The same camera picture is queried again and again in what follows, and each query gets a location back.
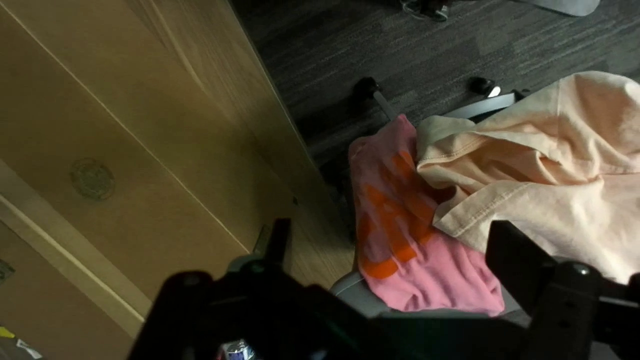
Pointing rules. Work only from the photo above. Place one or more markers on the large cardboard box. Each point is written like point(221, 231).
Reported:
point(150, 125)

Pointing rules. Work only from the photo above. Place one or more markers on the pink shirt with orange print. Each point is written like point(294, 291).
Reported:
point(430, 280)

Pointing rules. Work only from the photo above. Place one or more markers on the grey office chair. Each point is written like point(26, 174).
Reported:
point(480, 106)

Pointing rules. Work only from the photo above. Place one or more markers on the peach shirt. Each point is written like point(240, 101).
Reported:
point(565, 190)

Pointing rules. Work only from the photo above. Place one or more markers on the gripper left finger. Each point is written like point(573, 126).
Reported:
point(240, 305)

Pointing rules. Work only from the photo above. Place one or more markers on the grey furniture foot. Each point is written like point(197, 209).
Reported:
point(565, 5)

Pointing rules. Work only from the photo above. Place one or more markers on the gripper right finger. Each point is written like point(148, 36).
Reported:
point(565, 295)

